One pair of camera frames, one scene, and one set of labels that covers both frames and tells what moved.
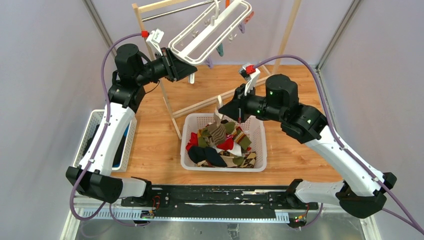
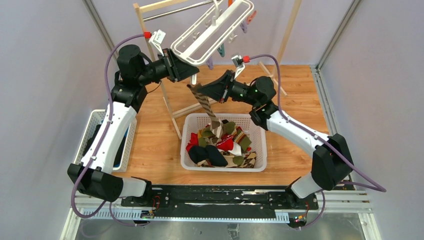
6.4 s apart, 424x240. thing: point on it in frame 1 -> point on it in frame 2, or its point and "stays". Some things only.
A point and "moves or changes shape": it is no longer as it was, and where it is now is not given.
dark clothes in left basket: x=119 y=152 stays
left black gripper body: x=169 y=66 stays
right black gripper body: x=243 y=103 -> x=223 y=93
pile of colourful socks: x=220 y=143 stays
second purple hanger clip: x=242 y=27 stays
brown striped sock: x=218 y=132 moves or changes shape
